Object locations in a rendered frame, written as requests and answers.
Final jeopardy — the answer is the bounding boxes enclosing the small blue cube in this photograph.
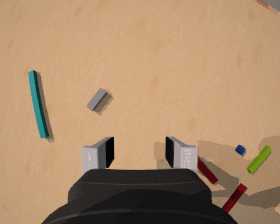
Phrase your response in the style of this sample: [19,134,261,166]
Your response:
[235,145,246,155]

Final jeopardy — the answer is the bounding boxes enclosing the lime green rod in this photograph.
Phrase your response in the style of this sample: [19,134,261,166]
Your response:
[246,145,272,174]

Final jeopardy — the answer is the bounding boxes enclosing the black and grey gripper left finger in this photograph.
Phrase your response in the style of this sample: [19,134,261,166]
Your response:
[81,137,114,174]

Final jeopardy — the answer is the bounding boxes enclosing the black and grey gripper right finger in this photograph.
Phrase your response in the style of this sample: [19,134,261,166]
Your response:
[165,136,198,174]

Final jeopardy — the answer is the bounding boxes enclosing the red rod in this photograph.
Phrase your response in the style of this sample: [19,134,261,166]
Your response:
[197,157,218,185]
[222,183,247,213]

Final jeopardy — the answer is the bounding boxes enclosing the turquoise rod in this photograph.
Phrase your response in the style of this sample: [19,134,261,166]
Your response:
[28,70,49,139]

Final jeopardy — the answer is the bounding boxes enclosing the short grey rod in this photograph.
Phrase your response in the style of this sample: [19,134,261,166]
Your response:
[86,88,107,111]

